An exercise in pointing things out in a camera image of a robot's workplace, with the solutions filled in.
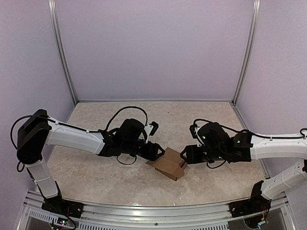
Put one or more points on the left aluminium frame post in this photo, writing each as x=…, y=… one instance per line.
x=60, y=48

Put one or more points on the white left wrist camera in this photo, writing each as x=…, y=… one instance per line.
x=150, y=130

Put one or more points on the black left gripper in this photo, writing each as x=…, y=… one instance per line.
x=150, y=154

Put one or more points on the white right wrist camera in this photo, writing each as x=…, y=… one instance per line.
x=194, y=129

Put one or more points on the brown cardboard box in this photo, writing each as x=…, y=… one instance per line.
x=170, y=164

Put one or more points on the aluminium frame post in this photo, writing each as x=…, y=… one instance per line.
x=248, y=50
x=60, y=48

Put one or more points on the front aluminium frame rail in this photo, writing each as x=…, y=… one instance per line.
x=213, y=216

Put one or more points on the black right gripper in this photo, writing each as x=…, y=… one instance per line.
x=192, y=156

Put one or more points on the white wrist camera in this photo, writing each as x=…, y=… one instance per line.
x=150, y=130
x=194, y=129

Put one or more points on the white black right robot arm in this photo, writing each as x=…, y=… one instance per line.
x=214, y=144

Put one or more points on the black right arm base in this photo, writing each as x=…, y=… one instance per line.
x=255, y=203

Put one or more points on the right aluminium frame post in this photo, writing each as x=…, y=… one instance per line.
x=248, y=50

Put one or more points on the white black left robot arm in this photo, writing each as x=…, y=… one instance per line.
x=40, y=130

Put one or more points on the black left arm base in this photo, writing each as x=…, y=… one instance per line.
x=62, y=206

